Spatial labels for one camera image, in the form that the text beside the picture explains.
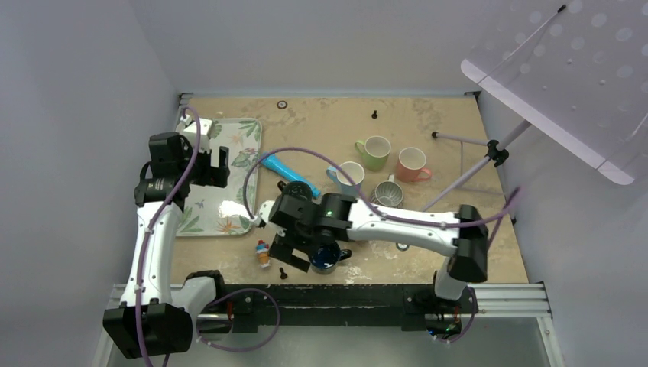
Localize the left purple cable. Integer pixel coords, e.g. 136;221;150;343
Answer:
134;106;280;367

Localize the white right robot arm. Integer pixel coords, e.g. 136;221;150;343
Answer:
258;181;489;311

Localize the white tripod stand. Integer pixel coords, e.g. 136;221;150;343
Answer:
423;124;533;225

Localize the navy blue mug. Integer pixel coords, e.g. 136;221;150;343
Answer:
309;244;353;274

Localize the light green mug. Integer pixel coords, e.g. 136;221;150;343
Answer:
354;135;391;171

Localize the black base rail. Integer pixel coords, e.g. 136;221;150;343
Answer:
197;284;478;336

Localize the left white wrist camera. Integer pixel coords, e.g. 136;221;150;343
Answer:
175;116;214;153

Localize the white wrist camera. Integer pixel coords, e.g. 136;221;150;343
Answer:
251;200;275;228
175;116;214;153

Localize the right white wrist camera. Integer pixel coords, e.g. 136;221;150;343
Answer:
251;200;275;228

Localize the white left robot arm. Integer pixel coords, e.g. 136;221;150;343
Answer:
102;132;230;365

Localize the floral serving tray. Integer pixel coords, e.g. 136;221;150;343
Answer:
174;118;264;238

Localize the perforated white lamp panel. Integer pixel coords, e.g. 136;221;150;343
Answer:
461;0;647;185

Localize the light blue mug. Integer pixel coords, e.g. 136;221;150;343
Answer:
326;161;365;197

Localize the blue plastic flashlight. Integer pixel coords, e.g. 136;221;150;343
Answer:
261;154;321;199

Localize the ice cream cone toy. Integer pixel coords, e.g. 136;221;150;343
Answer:
255;240;271;268

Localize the pink mug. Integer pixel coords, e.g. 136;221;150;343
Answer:
395;147;432;183

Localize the striped ribbed mug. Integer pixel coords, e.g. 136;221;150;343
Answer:
370;174;403;209

